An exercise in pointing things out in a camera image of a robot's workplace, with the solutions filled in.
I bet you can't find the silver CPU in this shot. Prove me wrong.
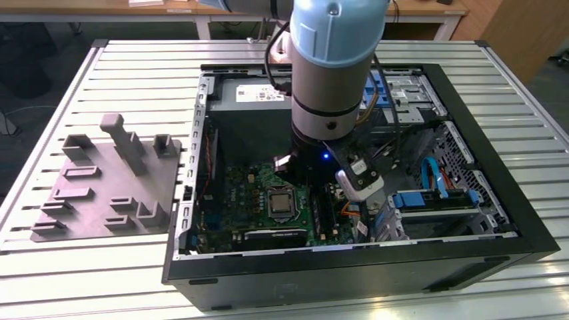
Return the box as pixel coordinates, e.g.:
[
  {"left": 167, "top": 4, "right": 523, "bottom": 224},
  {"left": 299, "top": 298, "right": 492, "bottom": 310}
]
[{"left": 267, "top": 194, "right": 293, "bottom": 214}]

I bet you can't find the green motherboard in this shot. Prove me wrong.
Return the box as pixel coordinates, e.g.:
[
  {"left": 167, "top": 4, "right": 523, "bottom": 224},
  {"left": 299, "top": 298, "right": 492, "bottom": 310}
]
[{"left": 190, "top": 161, "right": 370, "bottom": 254}]

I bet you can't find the CPU socket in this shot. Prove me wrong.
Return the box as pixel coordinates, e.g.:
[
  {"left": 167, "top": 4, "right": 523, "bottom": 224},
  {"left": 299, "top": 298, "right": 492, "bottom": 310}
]
[{"left": 262, "top": 184, "right": 299, "bottom": 225}]

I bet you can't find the grey power supply unit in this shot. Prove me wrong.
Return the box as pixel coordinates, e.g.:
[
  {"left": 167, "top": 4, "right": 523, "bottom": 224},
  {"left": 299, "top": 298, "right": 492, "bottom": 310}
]
[{"left": 206, "top": 78, "right": 294, "bottom": 164}]

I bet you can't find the black graphics card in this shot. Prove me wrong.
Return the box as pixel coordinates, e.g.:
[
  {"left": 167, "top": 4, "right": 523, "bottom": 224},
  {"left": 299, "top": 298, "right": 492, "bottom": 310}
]
[{"left": 230, "top": 226, "right": 311, "bottom": 251}]

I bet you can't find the hard disk in blue carrier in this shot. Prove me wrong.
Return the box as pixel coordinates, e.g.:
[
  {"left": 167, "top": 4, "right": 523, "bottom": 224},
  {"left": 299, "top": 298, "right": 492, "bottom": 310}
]
[{"left": 389, "top": 188, "right": 480, "bottom": 211}]

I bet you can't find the blue drive bay latch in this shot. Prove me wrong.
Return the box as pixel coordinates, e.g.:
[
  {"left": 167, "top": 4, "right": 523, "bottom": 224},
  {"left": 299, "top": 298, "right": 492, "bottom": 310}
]
[{"left": 363, "top": 71, "right": 397, "bottom": 109}]

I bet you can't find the silver drive cage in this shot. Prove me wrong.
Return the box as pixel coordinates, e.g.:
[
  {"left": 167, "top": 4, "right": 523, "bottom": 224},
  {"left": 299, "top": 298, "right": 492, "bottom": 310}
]
[{"left": 359, "top": 71, "right": 447, "bottom": 147}]

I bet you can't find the black PC case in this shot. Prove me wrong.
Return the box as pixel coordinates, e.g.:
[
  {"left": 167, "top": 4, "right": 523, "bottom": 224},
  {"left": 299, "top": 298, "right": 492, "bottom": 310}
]
[{"left": 159, "top": 62, "right": 560, "bottom": 313}]

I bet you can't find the grey parts rack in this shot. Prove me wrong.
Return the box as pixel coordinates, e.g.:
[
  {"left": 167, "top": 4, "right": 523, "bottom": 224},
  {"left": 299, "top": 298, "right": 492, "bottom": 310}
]
[{"left": 29, "top": 112, "right": 185, "bottom": 241}]

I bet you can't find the wooden cabinet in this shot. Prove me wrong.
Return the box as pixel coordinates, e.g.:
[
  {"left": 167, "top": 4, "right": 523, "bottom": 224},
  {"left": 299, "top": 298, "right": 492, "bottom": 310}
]
[{"left": 482, "top": 0, "right": 569, "bottom": 84}]

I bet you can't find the black office chair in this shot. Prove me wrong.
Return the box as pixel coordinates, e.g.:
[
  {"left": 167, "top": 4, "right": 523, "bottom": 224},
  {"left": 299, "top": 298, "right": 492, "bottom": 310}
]
[{"left": 0, "top": 21, "right": 58, "bottom": 99}]

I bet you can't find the small grey camera mount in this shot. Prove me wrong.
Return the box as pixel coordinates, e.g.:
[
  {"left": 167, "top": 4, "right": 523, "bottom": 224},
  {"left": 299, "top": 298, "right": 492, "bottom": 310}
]
[{"left": 271, "top": 154, "right": 293, "bottom": 175}]

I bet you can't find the black camera bracket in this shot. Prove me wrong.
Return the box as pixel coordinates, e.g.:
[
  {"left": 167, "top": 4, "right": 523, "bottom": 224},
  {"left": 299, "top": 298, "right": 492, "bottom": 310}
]
[{"left": 322, "top": 135, "right": 397, "bottom": 183}]

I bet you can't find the light grey wrist camera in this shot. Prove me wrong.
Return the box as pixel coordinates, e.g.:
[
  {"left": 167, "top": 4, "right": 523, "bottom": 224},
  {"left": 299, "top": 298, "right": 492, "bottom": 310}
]
[{"left": 333, "top": 159, "right": 386, "bottom": 202}]

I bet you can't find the blue flat data cable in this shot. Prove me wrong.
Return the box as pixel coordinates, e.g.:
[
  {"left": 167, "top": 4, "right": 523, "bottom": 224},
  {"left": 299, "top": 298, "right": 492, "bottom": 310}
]
[{"left": 419, "top": 155, "right": 450, "bottom": 199}]

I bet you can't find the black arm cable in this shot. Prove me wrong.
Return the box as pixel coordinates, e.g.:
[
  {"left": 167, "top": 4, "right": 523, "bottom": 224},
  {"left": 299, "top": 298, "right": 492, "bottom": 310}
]
[{"left": 262, "top": 19, "right": 295, "bottom": 98}]

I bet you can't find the silver disk bay frame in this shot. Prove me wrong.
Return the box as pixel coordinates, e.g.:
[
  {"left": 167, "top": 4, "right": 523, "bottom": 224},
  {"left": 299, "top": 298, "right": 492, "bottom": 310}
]
[{"left": 370, "top": 196, "right": 519, "bottom": 243}]

